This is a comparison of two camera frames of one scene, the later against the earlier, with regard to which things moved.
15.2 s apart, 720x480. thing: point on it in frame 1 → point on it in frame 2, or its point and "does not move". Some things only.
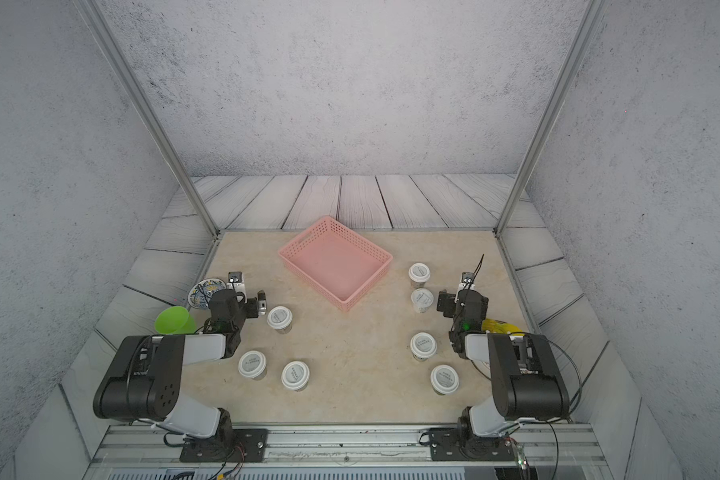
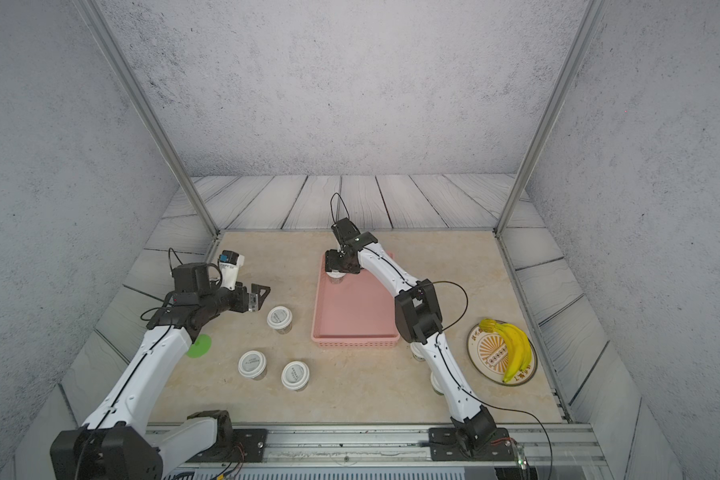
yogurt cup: (280, 318) does not move
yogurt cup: (252, 364) does not move
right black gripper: (449, 310) → (330, 263)
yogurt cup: (418, 274) → (335, 276)
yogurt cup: (295, 375) does not move
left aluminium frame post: (94, 19) does not move
